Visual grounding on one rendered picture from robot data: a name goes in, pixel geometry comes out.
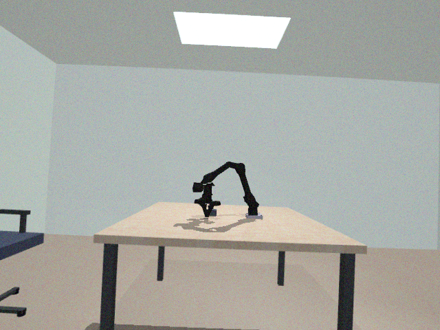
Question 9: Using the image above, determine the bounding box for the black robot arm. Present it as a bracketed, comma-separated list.
[192, 162, 259, 215]

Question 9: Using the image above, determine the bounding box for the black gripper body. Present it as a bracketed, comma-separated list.
[195, 192, 221, 206]

